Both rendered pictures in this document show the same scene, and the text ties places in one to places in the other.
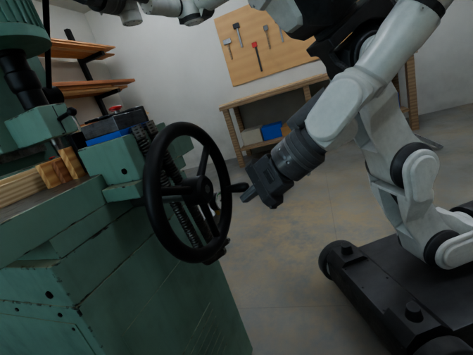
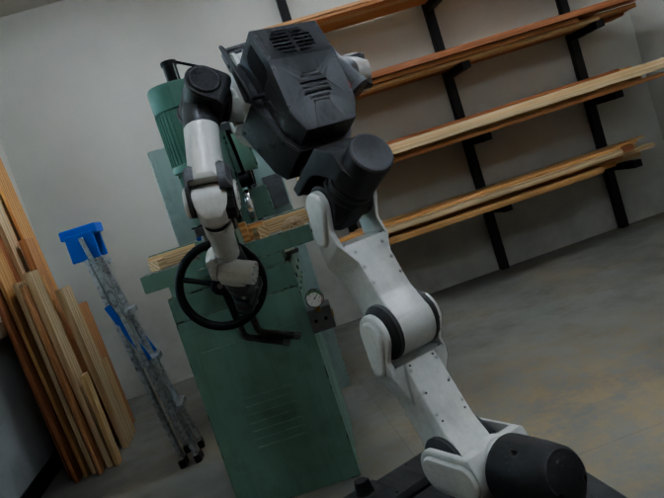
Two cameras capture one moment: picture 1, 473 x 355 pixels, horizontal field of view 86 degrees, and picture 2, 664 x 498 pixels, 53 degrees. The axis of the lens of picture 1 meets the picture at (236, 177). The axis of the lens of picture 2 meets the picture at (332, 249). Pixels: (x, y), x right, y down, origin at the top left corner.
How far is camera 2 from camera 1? 1.92 m
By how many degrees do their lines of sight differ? 63
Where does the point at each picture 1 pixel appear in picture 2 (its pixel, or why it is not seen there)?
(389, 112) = (348, 264)
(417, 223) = (411, 408)
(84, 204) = (190, 273)
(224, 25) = not seen: outside the picture
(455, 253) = (430, 468)
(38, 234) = (164, 283)
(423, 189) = (373, 361)
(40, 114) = not seen: hidden behind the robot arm
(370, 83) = (209, 256)
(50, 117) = not seen: hidden behind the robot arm
